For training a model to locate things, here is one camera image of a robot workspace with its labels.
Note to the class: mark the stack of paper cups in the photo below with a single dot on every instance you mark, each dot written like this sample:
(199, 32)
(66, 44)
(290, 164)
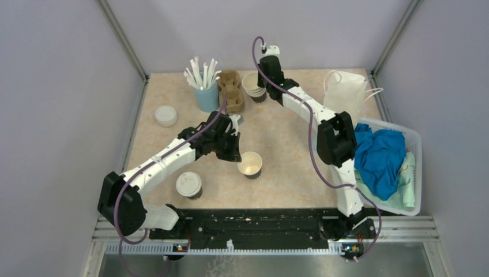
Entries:
(250, 85)

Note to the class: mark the white takeout paper bag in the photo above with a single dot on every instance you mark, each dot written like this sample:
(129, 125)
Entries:
(345, 91)

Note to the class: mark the light green cloth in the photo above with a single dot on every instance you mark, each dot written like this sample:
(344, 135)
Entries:
(404, 197)

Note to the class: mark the stack of white lids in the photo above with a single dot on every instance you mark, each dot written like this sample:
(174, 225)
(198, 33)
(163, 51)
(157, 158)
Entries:
(166, 116)

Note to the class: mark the blue straw holder cup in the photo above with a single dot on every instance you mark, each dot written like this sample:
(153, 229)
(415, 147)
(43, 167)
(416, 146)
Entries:
(207, 99)

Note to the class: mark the white wrapped straws bundle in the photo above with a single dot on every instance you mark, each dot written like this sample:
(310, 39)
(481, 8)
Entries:
(202, 77)

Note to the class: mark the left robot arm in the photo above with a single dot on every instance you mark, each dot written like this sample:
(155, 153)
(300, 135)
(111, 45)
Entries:
(121, 196)

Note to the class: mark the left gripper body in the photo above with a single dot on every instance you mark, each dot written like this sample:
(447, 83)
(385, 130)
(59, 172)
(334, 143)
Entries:
(225, 146)

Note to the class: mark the white plastic basket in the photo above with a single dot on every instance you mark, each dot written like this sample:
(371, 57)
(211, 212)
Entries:
(413, 143)

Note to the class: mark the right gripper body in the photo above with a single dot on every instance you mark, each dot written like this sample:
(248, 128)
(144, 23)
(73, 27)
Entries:
(262, 82)

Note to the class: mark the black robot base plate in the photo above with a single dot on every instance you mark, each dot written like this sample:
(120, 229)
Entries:
(263, 229)

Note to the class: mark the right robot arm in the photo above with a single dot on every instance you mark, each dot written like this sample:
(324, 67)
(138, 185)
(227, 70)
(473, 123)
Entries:
(331, 136)

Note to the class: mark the brown cardboard cup carrier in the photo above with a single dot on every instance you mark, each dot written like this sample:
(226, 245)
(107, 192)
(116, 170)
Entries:
(229, 84)

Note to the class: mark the blue cloth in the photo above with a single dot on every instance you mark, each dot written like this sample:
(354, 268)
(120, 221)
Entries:
(378, 158)

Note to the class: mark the white plastic cup lid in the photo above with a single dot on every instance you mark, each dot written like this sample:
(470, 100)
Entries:
(188, 184)

